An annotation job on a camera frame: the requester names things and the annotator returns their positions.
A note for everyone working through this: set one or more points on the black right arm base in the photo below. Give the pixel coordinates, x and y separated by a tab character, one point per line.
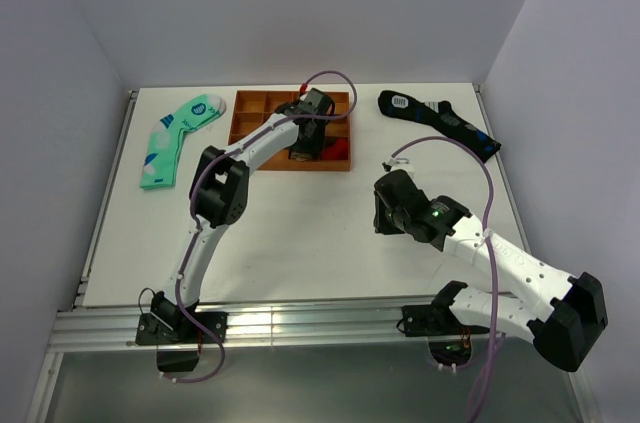
449	342

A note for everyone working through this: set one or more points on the orange compartment tray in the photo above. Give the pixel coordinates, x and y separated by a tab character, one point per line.
253	107

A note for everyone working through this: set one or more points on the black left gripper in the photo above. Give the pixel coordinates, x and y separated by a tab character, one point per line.
315	145

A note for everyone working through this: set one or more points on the mint green sock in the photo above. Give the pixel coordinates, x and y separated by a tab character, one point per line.
167	138

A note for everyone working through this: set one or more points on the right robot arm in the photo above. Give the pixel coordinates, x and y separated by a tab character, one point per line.
560	314

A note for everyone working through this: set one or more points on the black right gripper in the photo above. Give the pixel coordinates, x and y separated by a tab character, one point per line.
380	224

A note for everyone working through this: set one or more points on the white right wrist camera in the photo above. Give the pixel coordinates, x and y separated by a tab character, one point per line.
398	163

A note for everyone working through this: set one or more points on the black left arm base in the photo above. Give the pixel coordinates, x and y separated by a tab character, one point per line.
176	352

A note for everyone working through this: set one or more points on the black blue sock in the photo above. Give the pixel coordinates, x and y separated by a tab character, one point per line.
441	117

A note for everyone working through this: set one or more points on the aluminium frame rail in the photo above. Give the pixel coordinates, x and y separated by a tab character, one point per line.
270	324

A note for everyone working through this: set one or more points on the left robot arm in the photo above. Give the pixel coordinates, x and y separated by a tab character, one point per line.
219	197

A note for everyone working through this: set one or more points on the red rolled sock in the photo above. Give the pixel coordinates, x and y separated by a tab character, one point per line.
338	150

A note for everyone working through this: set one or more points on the brown argyle sock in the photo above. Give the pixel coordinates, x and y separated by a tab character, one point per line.
300	157

